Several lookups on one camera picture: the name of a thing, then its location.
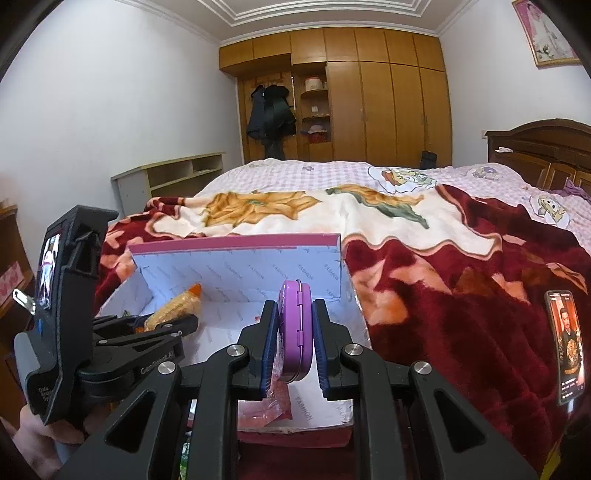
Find dark hanging jackets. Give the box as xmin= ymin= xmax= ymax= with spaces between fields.
xmin=246 ymin=84 xmax=297 ymax=160

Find purple plastic case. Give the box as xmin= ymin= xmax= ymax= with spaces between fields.
xmin=277 ymin=280 xmax=314 ymax=383

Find red floral fleece blanket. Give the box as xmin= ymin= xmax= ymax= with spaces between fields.
xmin=94 ymin=184 xmax=590 ymax=470

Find dark wooden headboard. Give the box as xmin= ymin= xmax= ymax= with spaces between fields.
xmin=486 ymin=119 xmax=591 ymax=192

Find smartphone on blanket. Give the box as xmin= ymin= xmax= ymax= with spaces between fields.
xmin=545 ymin=290 xmax=585 ymax=410

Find person's left hand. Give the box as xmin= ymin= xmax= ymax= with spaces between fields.
xmin=12 ymin=405 xmax=85 ymax=479

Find pink checkered bed sheet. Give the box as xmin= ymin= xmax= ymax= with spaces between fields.
xmin=199 ymin=159 xmax=590 ymax=250

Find pink cardboard box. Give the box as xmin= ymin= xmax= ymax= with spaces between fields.
xmin=98 ymin=234 xmax=370 ymax=434

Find pink peach jelly pouch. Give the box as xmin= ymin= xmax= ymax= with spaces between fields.
xmin=238 ymin=357 xmax=293 ymax=431

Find wooden wardrobe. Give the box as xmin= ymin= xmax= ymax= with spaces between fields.
xmin=219 ymin=27 xmax=453 ymax=167

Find phone mounted on gripper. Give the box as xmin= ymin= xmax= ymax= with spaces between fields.
xmin=36 ymin=232 xmax=61 ymax=310

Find grey low shelf unit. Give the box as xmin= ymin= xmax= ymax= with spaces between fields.
xmin=111 ymin=152 xmax=224 ymax=216

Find orange corn snack bag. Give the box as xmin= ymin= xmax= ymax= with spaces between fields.
xmin=143 ymin=283 xmax=201 ymax=331

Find framed wedding photo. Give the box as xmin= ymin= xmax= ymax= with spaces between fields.
xmin=512 ymin=0 xmax=580 ymax=69

